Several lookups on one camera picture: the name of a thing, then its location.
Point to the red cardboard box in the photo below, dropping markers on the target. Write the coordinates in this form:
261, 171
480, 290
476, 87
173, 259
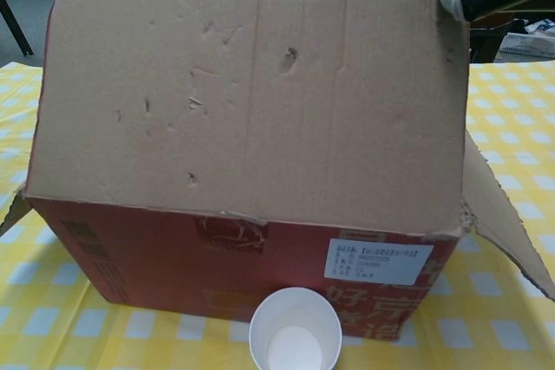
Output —
260, 105

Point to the white plastic basket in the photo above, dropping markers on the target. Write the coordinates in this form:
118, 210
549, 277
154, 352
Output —
531, 43

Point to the yellow checked tablecloth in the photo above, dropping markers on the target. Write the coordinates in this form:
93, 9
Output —
511, 97

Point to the white paper cup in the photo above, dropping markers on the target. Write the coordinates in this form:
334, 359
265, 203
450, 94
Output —
295, 344

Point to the black table leg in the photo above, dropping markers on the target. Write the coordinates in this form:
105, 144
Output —
17, 25

